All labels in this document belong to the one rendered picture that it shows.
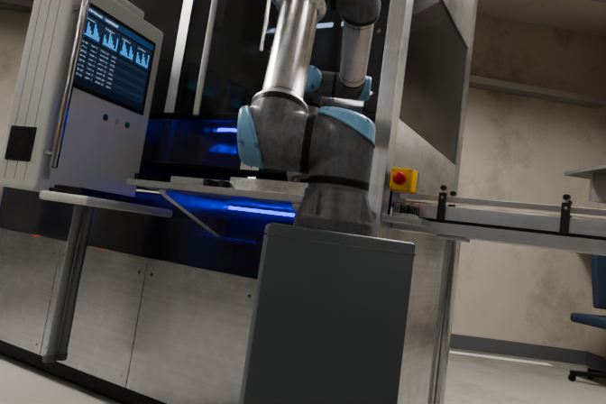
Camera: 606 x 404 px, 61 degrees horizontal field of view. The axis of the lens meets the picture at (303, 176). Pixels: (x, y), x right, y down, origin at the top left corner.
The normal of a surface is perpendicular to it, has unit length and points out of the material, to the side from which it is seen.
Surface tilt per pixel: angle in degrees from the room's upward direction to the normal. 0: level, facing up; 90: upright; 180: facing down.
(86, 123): 90
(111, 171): 90
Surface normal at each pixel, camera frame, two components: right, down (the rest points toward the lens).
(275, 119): 0.04, -0.47
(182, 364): -0.48, -0.17
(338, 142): -0.07, -0.12
